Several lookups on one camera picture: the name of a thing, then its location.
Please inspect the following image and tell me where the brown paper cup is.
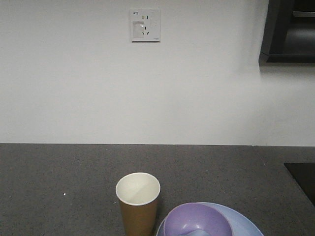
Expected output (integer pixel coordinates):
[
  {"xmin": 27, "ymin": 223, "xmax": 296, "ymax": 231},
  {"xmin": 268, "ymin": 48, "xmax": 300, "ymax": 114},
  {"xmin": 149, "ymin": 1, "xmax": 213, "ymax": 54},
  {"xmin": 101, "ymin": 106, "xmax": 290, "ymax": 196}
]
[{"xmin": 115, "ymin": 172, "xmax": 160, "ymax": 236}]

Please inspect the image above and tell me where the purple bowl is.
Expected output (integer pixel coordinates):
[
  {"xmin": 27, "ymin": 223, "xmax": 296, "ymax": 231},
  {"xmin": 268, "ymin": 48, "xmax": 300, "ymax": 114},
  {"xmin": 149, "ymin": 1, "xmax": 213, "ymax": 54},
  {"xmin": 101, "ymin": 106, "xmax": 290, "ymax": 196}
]
[{"xmin": 163, "ymin": 203, "xmax": 233, "ymax": 236}]

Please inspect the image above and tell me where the light blue spoon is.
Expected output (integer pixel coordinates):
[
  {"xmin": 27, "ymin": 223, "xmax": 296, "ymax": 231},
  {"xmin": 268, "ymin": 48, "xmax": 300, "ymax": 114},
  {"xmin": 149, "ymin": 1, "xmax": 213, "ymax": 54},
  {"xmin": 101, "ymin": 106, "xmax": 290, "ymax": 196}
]
[{"xmin": 185, "ymin": 229, "xmax": 209, "ymax": 236}]

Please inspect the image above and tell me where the light blue plate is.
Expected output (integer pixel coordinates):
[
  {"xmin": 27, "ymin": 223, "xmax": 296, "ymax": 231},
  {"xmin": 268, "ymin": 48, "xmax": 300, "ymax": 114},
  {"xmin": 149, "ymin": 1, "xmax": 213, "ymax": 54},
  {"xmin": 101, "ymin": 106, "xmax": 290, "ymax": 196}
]
[{"xmin": 156, "ymin": 202, "xmax": 263, "ymax": 236}]

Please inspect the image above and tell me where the black induction cooktop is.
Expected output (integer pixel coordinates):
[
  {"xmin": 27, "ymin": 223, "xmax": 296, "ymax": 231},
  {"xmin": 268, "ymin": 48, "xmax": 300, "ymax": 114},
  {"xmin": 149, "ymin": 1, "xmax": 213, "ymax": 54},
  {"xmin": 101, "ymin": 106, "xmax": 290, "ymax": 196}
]
[{"xmin": 284, "ymin": 163, "xmax": 315, "ymax": 205}]

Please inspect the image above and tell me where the white wall socket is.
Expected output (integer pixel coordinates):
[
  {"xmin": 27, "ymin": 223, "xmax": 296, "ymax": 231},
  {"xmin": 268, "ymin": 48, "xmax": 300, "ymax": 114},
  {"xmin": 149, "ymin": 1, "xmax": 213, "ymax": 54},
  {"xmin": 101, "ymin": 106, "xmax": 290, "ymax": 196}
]
[{"xmin": 129, "ymin": 9, "xmax": 160, "ymax": 42}]

